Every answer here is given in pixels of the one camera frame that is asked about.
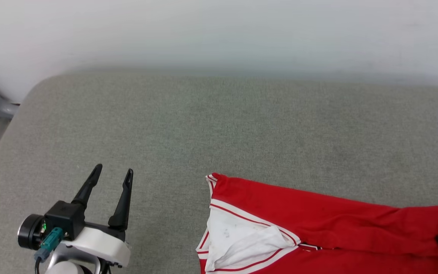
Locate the red and white garment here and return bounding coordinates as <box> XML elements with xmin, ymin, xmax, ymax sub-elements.
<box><xmin>196</xmin><ymin>172</ymin><xmax>438</xmax><ymax>274</ymax></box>

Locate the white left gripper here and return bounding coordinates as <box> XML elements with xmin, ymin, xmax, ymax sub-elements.
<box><xmin>61</xmin><ymin>164</ymin><xmax>134</xmax><ymax>269</ymax></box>

